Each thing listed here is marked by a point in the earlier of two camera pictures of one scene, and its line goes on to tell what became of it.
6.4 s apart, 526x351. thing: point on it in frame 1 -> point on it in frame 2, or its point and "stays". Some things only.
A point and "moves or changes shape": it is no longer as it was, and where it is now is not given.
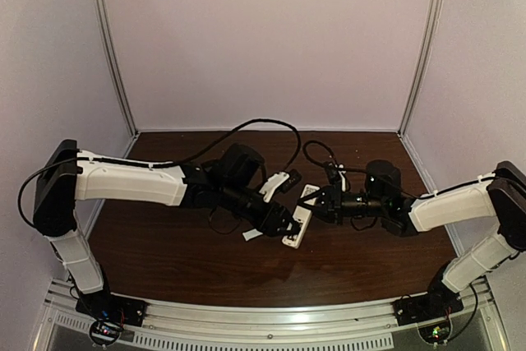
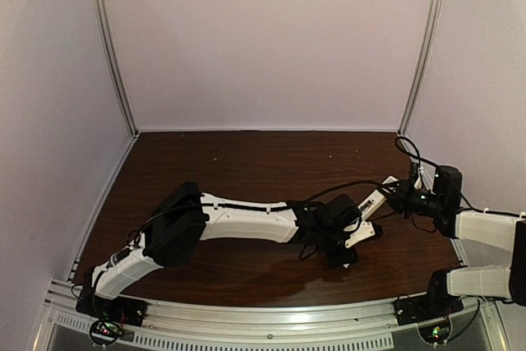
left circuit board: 103,333 stays
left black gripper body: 272,218 -> 341,256
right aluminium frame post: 428,56 stays
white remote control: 302,213 moves or changes shape
